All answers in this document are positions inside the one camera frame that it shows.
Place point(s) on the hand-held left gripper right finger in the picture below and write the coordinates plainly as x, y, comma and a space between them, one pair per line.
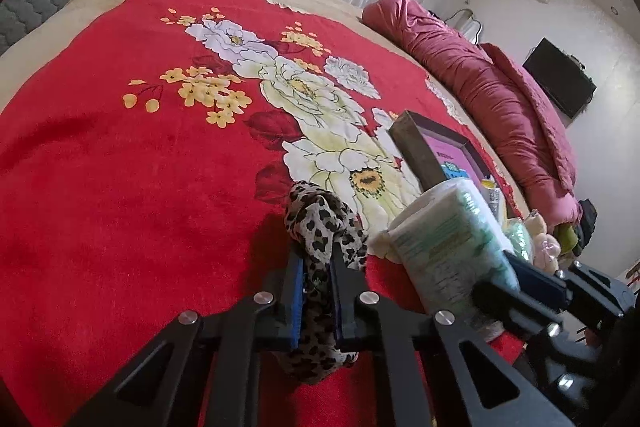
336, 297

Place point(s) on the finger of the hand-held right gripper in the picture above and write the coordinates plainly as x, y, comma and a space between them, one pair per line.
530, 274
515, 307

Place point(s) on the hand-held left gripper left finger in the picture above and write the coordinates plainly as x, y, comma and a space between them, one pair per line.
298, 302

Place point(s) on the beige plush toy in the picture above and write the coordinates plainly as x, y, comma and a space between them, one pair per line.
542, 247

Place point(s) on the small green tissue pack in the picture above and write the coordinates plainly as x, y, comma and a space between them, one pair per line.
517, 237

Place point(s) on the leopard print cloth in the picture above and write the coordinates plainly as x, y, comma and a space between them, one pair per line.
320, 227

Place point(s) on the large white tissue pack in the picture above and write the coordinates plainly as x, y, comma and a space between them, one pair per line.
450, 237

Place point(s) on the brown tray with pink bottom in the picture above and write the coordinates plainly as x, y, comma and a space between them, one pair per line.
420, 152

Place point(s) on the green cloth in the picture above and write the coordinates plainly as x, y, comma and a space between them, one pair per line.
567, 237

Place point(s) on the dark folded clothes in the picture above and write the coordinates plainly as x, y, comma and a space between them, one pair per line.
587, 222

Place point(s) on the pink quilt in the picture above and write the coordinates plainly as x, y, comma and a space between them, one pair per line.
500, 107

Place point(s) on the red floral blanket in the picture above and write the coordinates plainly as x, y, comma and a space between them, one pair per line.
125, 182

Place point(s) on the black wall television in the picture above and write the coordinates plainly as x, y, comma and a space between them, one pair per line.
557, 77

